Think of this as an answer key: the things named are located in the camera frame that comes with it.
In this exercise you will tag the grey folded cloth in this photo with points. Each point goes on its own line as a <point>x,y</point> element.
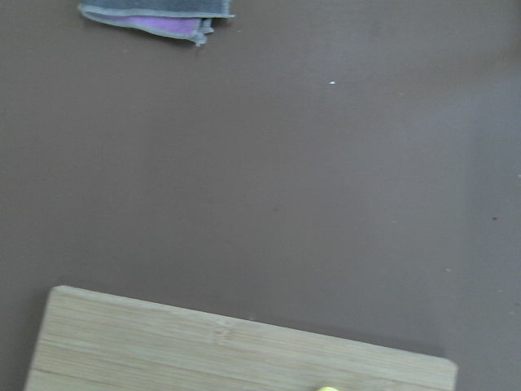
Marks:
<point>182,20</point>

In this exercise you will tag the yellow plastic knife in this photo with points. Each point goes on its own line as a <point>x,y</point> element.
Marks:
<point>327,388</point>

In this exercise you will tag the bamboo cutting board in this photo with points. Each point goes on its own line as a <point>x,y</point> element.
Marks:
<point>97,341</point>

